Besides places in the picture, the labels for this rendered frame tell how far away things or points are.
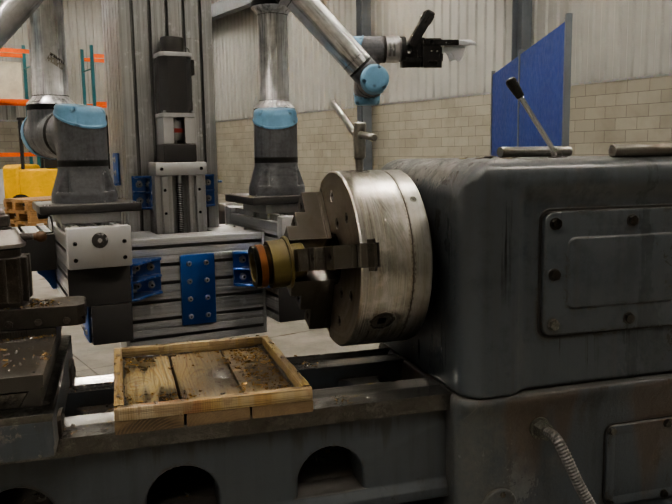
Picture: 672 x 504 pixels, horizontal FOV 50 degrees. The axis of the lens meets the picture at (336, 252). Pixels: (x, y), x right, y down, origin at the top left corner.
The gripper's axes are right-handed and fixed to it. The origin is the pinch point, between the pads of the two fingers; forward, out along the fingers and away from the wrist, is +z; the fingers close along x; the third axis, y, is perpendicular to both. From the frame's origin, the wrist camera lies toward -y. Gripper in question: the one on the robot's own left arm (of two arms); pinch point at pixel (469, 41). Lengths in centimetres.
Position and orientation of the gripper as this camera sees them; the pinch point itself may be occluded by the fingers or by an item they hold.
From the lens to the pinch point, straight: 220.5
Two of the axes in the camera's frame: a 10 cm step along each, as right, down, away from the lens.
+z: 10.0, -0.3, 0.9
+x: 0.9, 2.7, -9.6
